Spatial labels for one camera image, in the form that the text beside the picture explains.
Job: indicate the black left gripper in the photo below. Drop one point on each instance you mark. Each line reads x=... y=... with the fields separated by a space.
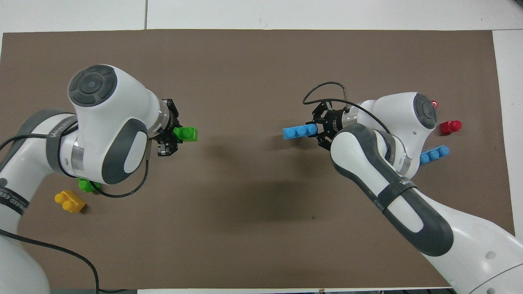
x=166 y=112

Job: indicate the green two-stud toy block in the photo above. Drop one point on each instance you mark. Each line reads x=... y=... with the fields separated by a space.
x=188 y=134
x=86 y=186

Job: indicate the blue three-stud toy block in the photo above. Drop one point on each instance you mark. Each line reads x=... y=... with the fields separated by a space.
x=296 y=132
x=435 y=155

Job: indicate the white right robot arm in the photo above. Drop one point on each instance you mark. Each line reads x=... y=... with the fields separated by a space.
x=367 y=163

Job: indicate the yellow two-stud toy block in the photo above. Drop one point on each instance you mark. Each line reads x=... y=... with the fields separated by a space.
x=69 y=202

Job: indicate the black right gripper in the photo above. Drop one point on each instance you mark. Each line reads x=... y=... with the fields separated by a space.
x=333 y=122

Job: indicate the brown table mat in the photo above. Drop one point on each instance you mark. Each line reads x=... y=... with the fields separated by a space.
x=245 y=204

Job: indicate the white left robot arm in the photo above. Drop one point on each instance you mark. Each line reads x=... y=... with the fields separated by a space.
x=110 y=122

